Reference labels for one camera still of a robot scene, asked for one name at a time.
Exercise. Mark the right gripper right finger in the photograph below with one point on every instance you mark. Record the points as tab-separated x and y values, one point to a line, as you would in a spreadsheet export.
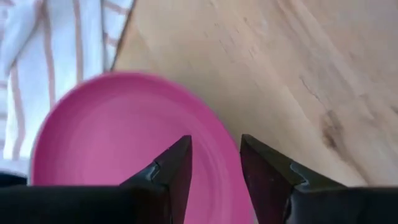
326	208

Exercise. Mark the pink plate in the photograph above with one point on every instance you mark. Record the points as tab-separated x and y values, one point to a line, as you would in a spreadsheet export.
109	130

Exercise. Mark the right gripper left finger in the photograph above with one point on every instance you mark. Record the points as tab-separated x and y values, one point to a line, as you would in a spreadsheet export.
93	205

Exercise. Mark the white red-striped dish towel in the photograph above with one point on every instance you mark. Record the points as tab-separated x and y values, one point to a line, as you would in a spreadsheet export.
62	46

